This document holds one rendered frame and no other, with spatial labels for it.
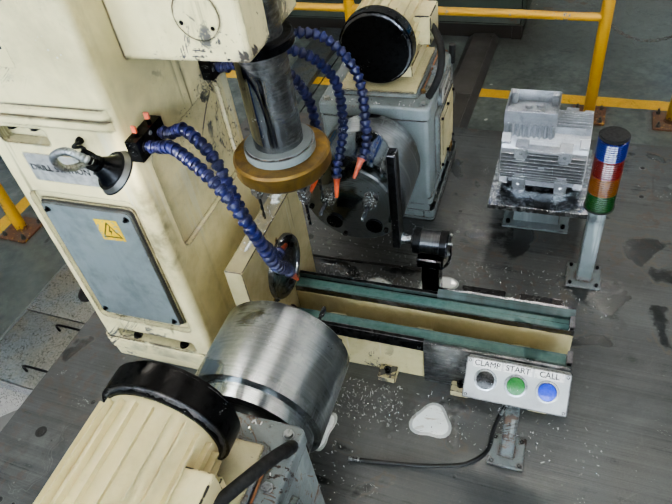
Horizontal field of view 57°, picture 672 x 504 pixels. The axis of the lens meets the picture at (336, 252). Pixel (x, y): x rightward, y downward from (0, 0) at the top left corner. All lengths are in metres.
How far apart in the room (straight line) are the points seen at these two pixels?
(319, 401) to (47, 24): 0.70
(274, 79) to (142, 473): 0.61
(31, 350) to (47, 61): 1.44
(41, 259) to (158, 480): 2.67
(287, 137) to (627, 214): 1.05
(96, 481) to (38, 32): 0.62
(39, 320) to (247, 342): 1.44
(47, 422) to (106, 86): 0.86
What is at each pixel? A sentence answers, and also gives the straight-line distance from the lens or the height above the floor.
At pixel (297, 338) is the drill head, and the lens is 1.07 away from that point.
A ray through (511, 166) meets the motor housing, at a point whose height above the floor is 1.02.
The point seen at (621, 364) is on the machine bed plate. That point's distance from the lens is 1.50.
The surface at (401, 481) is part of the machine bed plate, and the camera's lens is 1.31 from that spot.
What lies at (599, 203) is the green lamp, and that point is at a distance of 1.45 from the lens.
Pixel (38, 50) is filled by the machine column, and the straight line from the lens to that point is 1.05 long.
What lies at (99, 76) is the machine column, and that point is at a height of 1.57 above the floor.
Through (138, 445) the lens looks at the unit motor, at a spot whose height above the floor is 1.35.
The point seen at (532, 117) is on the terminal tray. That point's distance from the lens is 1.56.
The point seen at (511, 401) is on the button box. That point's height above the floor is 1.05.
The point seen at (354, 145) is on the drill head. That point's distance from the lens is 1.43.
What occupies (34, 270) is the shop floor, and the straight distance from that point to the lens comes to 3.35.
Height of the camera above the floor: 1.98
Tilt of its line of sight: 44 degrees down
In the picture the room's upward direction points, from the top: 10 degrees counter-clockwise
